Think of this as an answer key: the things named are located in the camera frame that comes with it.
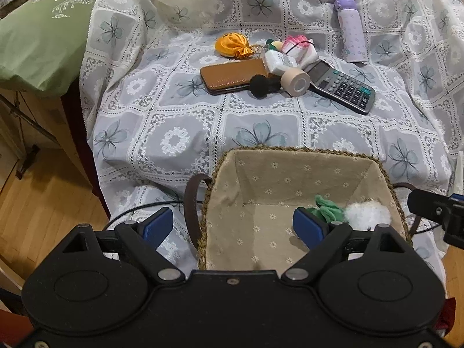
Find purple thermos bottle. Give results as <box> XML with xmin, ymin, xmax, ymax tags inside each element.
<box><xmin>333</xmin><ymin>0</ymin><xmax>367</xmax><ymax>63</ymax></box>

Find white plastic bottle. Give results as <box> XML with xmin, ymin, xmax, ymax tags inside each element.
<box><xmin>264</xmin><ymin>50</ymin><xmax>298</xmax><ymax>75</ymax></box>

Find black metal stand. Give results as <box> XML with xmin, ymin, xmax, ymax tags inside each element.
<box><xmin>0</xmin><ymin>90</ymin><xmax>60</xmax><ymax>181</ymax></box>

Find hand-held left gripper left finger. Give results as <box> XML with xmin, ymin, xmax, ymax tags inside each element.
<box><xmin>54</xmin><ymin>206</ymin><xmax>185</xmax><ymax>285</ymax></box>

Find floral lace tablecloth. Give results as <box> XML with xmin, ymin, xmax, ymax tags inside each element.
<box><xmin>80</xmin><ymin>0</ymin><xmax>464</xmax><ymax>291</ymax></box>

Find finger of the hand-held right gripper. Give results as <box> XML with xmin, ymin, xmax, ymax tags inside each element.
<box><xmin>408</xmin><ymin>188</ymin><xmax>464</xmax><ymax>251</ymax></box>

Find green plush toy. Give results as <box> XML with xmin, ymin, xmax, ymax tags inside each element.
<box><xmin>308</xmin><ymin>195</ymin><xmax>347</xmax><ymax>223</ymax></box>

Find black cable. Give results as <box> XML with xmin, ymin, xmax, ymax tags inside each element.
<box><xmin>103</xmin><ymin>200</ymin><xmax>204</xmax><ymax>231</ymax></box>
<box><xmin>409</xmin><ymin>223</ymin><xmax>445</xmax><ymax>234</ymax></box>

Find green pillow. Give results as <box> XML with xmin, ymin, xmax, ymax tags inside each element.
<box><xmin>0</xmin><ymin>0</ymin><xmax>113</xmax><ymax>97</ymax></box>

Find red fabric item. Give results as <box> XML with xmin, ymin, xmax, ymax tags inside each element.
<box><xmin>439</xmin><ymin>296</ymin><xmax>458</xmax><ymax>336</ymax></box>

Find orange embroidered drawstring pouch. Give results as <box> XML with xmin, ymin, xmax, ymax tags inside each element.
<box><xmin>215</xmin><ymin>32</ymin><xmax>262</xmax><ymax>60</ymax></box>

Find brown leather case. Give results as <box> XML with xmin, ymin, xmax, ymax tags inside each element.
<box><xmin>200</xmin><ymin>59</ymin><xmax>271</xmax><ymax>96</ymax></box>

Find woven basket with fabric lining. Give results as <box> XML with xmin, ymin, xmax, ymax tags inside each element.
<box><xmin>183</xmin><ymin>147</ymin><xmax>423</xmax><ymax>272</ymax></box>

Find white fluffy plush toy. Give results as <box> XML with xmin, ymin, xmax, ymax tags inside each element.
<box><xmin>342</xmin><ymin>202</ymin><xmax>392</xmax><ymax>233</ymax></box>

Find beige tape roll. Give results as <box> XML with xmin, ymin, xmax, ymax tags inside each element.
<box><xmin>282</xmin><ymin>67</ymin><xmax>311</xmax><ymax>97</ymax></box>

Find grey calculator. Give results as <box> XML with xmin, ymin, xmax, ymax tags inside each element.
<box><xmin>302</xmin><ymin>60</ymin><xmax>376</xmax><ymax>116</ymax></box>

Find black makeup brush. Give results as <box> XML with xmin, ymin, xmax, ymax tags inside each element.
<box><xmin>250</xmin><ymin>74</ymin><xmax>283</xmax><ymax>98</ymax></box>

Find pink and white cloth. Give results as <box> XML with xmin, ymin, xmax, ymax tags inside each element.
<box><xmin>282</xmin><ymin>34</ymin><xmax>320</xmax><ymax>69</ymax></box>

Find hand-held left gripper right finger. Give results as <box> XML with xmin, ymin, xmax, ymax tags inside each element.
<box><xmin>281</xmin><ymin>206</ymin><xmax>416</xmax><ymax>284</ymax></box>

